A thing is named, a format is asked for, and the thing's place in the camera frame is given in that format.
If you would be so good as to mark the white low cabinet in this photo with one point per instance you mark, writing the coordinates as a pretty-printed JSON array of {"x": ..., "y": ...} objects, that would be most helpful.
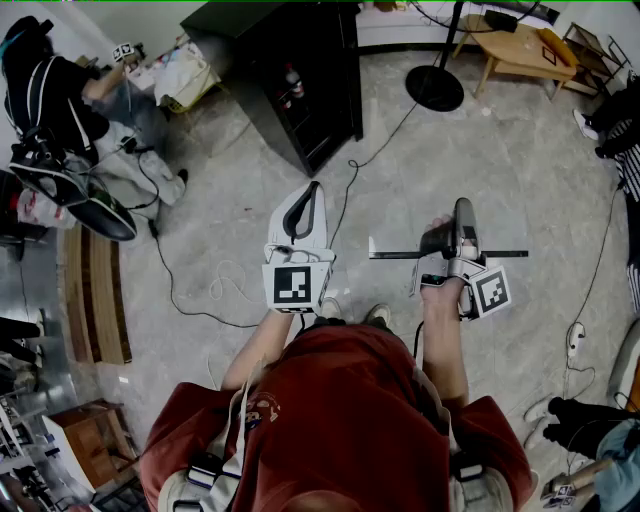
[{"x": 400, "y": 27}]

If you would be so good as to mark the brown wooden boards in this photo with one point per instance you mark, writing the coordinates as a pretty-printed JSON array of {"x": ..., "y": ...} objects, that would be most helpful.
[{"x": 95, "y": 295}]

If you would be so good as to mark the person's red shirt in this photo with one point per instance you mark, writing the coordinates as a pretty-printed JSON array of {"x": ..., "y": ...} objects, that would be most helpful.
[{"x": 340, "y": 410}]

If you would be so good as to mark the black chair back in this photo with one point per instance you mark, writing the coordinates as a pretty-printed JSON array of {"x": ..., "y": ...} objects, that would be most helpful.
[{"x": 47, "y": 177}]

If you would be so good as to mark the wooden coffee table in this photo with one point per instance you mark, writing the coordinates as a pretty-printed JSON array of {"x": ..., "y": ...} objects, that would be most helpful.
[{"x": 520, "y": 55}]

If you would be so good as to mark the person's left forearm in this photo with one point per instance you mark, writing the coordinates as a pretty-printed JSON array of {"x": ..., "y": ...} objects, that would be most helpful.
[{"x": 260, "y": 345}]

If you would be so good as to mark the person's right white shoe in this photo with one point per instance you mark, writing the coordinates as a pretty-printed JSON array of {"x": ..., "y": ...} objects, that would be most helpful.
[{"x": 378, "y": 314}]

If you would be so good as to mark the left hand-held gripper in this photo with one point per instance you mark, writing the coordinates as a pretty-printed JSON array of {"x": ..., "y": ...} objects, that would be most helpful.
[{"x": 292, "y": 290}]

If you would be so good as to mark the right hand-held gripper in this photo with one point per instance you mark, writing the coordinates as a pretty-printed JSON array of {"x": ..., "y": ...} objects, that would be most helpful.
[{"x": 492, "y": 292}]

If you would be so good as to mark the black box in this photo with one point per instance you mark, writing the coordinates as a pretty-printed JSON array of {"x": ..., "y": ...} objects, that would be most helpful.
[{"x": 500, "y": 21}]

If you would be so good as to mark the person's right forearm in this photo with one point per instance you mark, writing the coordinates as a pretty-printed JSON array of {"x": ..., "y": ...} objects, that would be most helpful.
[{"x": 442, "y": 340}]

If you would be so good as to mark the person's right hand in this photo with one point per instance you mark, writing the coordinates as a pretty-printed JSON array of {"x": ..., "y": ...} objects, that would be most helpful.
[{"x": 440, "y": 223}]

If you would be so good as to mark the white power adapter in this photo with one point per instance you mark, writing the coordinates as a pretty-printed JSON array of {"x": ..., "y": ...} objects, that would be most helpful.
[{"x": 576, "y": 340}]

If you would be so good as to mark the person's left white shoe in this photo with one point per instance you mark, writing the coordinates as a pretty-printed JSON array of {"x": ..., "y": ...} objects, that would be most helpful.
[{"x": 330, "y": 307}]

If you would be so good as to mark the red and white plastic bag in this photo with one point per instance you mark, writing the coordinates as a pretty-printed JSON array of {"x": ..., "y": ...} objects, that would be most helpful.
[{"x": 40, "y": 210}]

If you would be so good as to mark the black oval chair seat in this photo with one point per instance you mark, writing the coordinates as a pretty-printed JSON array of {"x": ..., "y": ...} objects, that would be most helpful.
[{"x": 102, "y": 217}]

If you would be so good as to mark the yellow basket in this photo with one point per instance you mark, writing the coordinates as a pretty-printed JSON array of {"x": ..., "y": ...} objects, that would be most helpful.
[{"x": 192, "y": 102}]

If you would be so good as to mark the person's white shoe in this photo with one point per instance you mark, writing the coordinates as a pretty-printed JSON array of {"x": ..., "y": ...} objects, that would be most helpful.
[
  {"x": 330, "y": 307},
  {"x": 378, "y": 314}
]

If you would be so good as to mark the clear bottle with red label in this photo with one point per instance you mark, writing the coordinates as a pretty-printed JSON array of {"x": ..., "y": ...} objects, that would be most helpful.
[{"x": 295, "y": 80}]

